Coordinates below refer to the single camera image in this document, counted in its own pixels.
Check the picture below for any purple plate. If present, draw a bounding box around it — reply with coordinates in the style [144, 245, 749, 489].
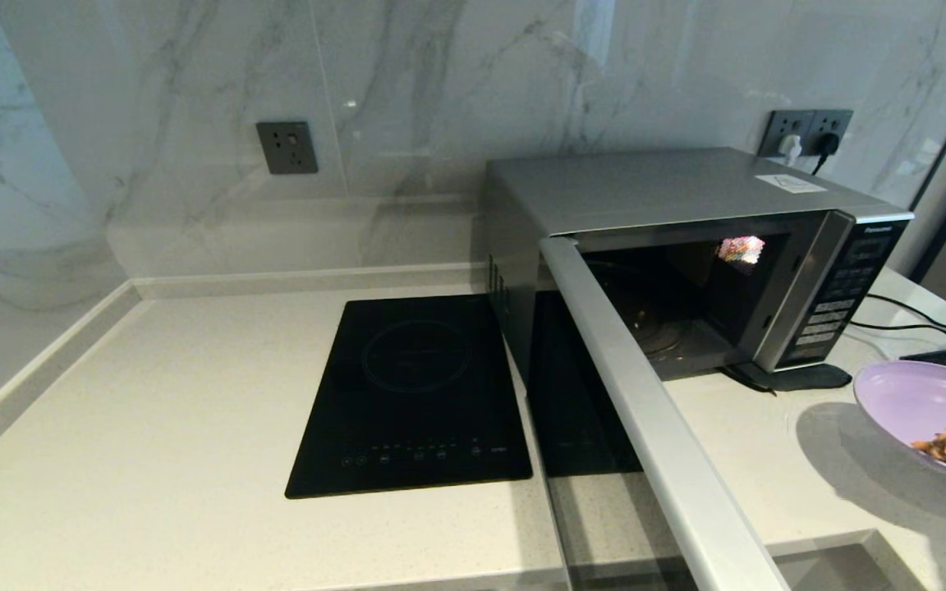
[852, 361, 946, 494]

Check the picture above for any silver microwave oven body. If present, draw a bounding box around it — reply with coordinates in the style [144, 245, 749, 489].
[483, 148, 915, 383]

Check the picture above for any white paper sheet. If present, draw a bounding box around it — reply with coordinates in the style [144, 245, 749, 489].
[755, 174, 827, 195]

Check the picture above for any black pad under microwave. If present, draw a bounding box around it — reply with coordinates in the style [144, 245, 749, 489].
[723, 364, 853, 393]

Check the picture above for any black induction cooktop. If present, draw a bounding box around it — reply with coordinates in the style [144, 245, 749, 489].
[284, 295, 534, 499]

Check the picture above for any black power plug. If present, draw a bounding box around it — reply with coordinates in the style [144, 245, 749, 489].
[811, 132, 841, 176]

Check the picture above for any grey cabinet front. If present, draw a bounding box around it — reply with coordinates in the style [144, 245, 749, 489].
[773, 542, 893, 591]

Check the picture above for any grey single wall socket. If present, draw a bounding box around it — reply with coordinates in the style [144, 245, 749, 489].
[256, 121, 319, 176]

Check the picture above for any grey double wall socket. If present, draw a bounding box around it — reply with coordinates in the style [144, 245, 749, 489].
[759, 109, 854, 158]

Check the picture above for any thin black power cable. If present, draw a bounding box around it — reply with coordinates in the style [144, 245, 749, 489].
[849, 322, 946, 350]
[866, 294, 946, 336]

